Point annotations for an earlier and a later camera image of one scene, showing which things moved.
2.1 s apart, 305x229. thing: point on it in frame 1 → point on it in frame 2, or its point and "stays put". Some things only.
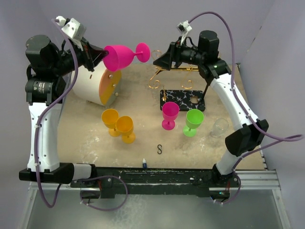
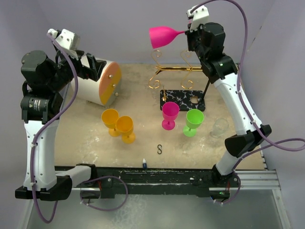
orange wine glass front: [124, 125] stays put
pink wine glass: [120, 57] → [160, 36]
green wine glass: [194, 118] stays put
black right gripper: [173, 54] → [190, 34]
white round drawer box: [100, 87] stays put
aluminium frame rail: [259, 180] stays put
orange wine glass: [109, 117] stays put
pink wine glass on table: [170, 110] stays put
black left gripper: [91, 55] → [94, 66]
